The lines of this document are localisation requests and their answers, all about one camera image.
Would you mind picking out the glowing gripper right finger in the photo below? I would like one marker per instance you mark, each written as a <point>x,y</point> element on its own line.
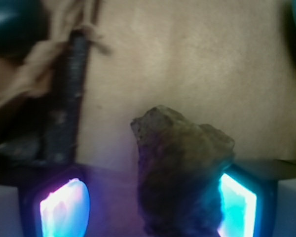
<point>248,204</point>

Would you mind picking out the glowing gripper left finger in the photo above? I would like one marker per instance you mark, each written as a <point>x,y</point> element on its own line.
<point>55,202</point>

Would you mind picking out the brown rock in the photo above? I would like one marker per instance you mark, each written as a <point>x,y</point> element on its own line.
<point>179,170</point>

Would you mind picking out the brown paper-lined bin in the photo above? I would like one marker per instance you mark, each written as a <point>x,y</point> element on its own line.
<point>228,63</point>

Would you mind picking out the dark green oblong object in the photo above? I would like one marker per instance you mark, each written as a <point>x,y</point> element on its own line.
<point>22,24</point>

